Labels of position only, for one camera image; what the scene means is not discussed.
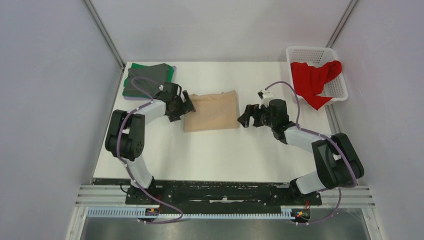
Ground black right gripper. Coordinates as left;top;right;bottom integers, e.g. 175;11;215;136
238;101;277;128

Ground beige t shirt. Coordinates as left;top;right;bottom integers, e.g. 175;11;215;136
183;90;240;133

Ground red t shirt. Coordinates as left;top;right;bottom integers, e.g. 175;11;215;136
290;60;342;110

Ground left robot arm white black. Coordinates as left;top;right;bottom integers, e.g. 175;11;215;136
104;82;196;204

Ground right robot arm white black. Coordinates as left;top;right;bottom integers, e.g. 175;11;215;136
237;99;365;204

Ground grey folded t shirt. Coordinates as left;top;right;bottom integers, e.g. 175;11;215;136
122;63;171;99

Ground white plastic laundry basket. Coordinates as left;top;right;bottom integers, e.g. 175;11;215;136
285;46;349;105

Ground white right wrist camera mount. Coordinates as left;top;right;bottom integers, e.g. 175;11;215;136
257;88;274;109

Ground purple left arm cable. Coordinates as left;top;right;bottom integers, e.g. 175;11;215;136
115;76;184;225

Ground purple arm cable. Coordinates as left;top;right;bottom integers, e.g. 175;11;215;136
115;76;184;225
264;80;359;227

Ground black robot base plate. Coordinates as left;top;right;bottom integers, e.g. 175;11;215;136
92;178;323;216

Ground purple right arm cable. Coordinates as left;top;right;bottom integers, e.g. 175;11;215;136
264;80;359;227

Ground left corner aluminium post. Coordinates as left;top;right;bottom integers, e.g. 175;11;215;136
82;0;126;72

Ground corner aluminium post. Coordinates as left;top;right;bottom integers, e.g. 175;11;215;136
325;0;360;48
82;0;126;72

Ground white slotted cable duct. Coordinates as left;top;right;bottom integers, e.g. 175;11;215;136
87;207;311;220

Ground aluminium frame rails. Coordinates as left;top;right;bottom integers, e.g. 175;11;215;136
76;179;375;210

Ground right corner aluminium post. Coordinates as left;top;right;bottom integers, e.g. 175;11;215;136
325;0;360;48

